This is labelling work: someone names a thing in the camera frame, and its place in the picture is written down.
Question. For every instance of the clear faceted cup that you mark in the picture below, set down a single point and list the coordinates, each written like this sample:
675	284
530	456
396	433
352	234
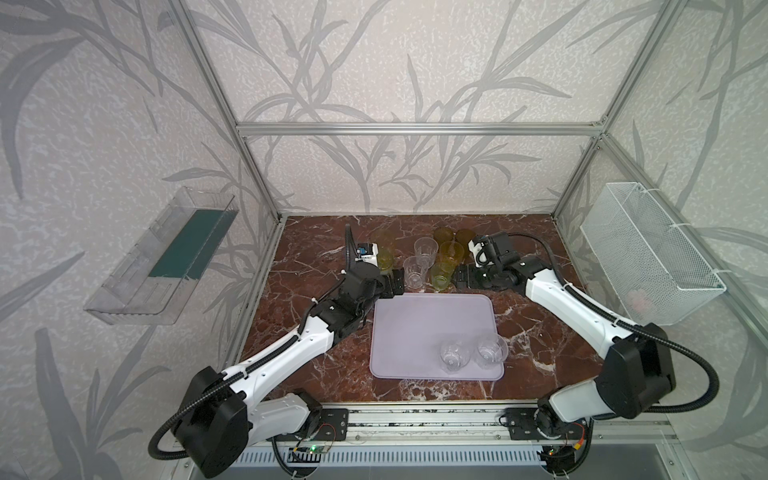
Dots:
415	271
425	250
454	355
490	350

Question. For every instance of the small green plastic cup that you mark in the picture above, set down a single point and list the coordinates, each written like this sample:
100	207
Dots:
441	276

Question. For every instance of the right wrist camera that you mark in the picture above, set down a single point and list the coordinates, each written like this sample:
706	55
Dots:
496	249

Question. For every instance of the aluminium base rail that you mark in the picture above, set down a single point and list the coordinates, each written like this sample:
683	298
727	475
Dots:
471	423

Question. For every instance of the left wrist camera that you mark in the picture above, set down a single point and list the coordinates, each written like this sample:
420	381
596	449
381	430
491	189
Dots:
367	252

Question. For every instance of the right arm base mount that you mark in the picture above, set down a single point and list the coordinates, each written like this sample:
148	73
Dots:
536	425

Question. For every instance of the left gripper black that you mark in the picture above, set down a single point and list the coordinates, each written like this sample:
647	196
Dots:
398	282

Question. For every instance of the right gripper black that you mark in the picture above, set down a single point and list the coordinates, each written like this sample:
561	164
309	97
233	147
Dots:
458	276

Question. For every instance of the amber dimpled cup left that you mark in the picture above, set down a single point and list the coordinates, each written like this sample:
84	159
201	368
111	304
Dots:
443	235

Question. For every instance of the small circuit board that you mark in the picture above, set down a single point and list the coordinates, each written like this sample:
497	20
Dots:
313	449

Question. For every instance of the amber dimpled cup right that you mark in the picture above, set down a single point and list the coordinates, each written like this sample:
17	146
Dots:
464	237

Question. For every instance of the aluminium frame crossbar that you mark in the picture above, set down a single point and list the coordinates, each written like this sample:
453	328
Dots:
256	129

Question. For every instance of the clear plastic wall bin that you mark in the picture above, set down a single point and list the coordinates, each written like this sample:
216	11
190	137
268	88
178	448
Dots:
129	296

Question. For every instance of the amber dimpled cup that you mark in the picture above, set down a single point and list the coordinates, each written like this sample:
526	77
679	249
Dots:
443	235
464	237

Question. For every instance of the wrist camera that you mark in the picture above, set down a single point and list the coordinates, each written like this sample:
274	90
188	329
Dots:
367	252
496	249

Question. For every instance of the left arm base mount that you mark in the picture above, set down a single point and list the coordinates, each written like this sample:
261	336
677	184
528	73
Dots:
325	425

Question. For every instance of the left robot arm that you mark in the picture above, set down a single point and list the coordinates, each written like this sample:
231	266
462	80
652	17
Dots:
224	412

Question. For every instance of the tall yellow plastic cup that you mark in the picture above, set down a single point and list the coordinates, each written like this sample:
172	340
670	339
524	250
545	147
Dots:
385	241

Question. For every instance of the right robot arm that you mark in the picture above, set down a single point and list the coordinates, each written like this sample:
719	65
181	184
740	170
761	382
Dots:
637	369

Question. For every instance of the white wire mesh basket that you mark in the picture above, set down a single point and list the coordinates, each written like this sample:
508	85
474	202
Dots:
655	270

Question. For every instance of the green pad in bin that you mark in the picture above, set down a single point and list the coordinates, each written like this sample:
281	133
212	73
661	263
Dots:
190	252

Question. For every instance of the lilac plastic tray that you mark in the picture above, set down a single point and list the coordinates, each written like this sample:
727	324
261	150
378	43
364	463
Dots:
408	330

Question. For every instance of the yellow transparent plastic cup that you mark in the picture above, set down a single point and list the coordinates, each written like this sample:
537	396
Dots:
450	254

